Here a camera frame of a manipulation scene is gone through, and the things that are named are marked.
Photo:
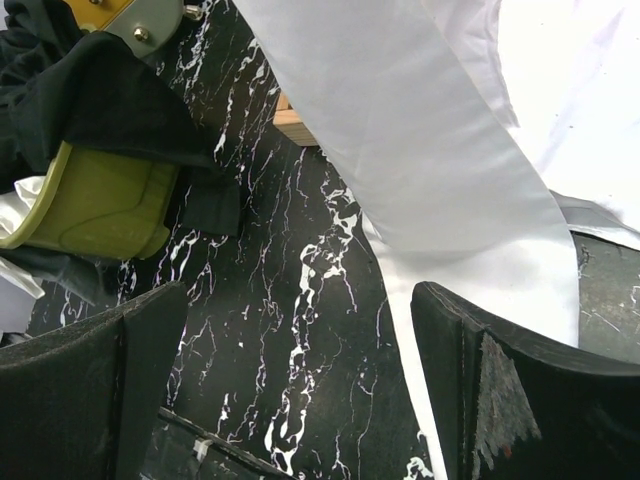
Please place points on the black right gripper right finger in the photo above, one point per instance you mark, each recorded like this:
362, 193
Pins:
510, 403

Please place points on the white hanging shirt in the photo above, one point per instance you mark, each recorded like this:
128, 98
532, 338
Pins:
475, 136

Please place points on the black button shirt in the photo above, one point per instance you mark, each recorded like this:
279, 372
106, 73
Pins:
59, 85

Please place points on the white shirt in basket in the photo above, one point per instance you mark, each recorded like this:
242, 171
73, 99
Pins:
20, 288

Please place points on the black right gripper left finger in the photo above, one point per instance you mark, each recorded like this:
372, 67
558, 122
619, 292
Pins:
80, 402

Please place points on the green plastic laundry basket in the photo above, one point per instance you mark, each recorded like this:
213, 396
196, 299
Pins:
99, 204

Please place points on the wooden clothes rack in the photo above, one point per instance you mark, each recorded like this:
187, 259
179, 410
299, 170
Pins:
288, 122

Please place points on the round pastel drawer box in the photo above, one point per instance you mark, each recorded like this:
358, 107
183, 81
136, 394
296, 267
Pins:
144, 25

